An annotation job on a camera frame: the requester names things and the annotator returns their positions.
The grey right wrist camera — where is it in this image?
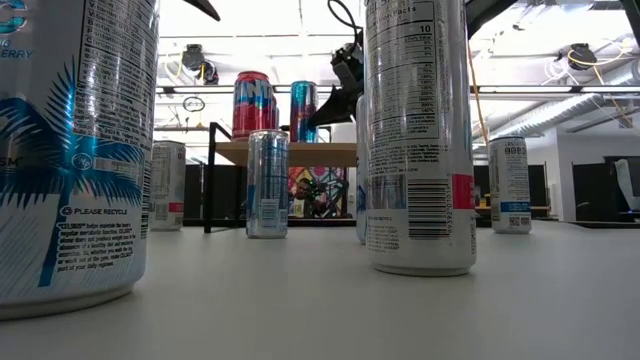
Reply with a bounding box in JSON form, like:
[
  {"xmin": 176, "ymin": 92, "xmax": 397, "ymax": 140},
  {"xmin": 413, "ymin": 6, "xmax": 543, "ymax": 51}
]
[{"xmin": 332, "ymin": 60, "xmax": 354, "ymax": 92}]

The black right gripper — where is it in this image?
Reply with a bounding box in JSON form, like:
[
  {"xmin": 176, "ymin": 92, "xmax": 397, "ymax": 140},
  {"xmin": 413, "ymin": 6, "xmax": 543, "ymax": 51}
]
[{"xmin": 308, "ymin": 30, "xmax": 365, "ymax": 127}]

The black partition panel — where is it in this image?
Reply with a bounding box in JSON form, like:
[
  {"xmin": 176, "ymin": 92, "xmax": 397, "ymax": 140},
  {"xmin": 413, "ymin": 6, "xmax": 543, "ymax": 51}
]
[{"xmin": 182, "ymin": 163, "xmax": 247, "ymax": 227}]

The dark doorway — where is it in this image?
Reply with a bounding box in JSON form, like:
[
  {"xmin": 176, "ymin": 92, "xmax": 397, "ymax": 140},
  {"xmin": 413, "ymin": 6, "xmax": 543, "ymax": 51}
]
[
  {"xmin": 571, "ymin": 155, "xmax": 640, "ymax": 225},
  {"xmin": 527, "ymin": 164, "xmax": 549, "ymax": 220}
]

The white Celsius can blue palm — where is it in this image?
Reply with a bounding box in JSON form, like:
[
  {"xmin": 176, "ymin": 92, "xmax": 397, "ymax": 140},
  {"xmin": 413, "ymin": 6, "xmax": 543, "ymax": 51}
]
[{"xmin": 0, "ymin": 0, "xmax": 161, "ymax": 321}]

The long ceiling light rail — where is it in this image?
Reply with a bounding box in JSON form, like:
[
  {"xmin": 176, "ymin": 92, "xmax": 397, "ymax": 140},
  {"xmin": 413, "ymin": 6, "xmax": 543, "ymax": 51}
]
[{"xmin": 156, "ymin": 84, "xmax": 640, "ymax": 96}]

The white plastic bag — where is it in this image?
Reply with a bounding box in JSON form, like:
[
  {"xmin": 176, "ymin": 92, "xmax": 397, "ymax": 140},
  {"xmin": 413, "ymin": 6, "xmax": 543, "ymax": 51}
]
[{"xmin": 613, "ymin": 158, "xmax": 640, "ymax": 211}]

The wood shelf black metal frame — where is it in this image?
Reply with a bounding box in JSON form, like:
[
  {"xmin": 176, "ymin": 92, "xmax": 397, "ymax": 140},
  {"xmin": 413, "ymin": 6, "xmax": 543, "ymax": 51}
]
[{"xmin": 203, "ymin": 122, "xmax": 359, "ymax": 235}]

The white Celsius can blue print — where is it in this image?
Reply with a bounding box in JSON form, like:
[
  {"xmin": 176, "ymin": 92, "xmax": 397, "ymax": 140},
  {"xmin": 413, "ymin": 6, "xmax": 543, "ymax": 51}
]
[{"xmin": 355, "ymin": 92, "xmax": 369, "ymax": 246}]

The silver blue Red Bull can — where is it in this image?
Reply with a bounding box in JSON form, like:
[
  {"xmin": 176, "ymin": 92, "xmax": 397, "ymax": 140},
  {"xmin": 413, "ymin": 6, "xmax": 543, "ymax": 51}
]
[
  {"xmin": 245, "ymin": 129, "xmax": 290, "ymax": 240},
  {"xmin": 290, "ymin": 80, "xmax": 319, "ymax": 144}
]

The colourful patterned panel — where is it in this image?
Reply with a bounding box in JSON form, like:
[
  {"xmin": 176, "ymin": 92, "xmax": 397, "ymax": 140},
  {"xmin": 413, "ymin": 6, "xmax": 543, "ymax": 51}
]
[{"xmin": 288, "ymin": 167, "xmax": 347, "ymax": 220}]

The white Celsius can red patch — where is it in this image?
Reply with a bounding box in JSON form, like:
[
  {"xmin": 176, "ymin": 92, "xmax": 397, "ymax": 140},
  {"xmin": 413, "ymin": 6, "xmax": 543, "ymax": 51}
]
[
  {"xmin": 148, "ymin": 140, "xmax": 187, "ymax": 233},
  {"xmin": 363, "ymin": 0, "xmax": 478, "ymax": 278}
]

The white Celsius can blue band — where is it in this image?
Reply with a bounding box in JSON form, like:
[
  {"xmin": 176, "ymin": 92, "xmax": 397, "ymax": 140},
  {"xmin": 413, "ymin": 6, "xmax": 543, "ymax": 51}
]
[{"xmin": 488, "ymin": 136, "xmax": 533, "ymax": 235}]

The orange hanging cord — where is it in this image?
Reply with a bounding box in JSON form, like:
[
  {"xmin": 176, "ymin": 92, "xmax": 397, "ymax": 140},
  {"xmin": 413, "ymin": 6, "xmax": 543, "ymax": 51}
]
[{"xmin": 466, "ymin": 42, "xmax": 489, "ymax": 146}]

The silver ventilation duct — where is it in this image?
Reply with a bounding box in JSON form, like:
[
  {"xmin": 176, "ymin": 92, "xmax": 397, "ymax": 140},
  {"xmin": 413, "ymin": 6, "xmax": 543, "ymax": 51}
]
[{"xmin": 497, "ymin": 59, "xmax": 640, "ymax": 139}]

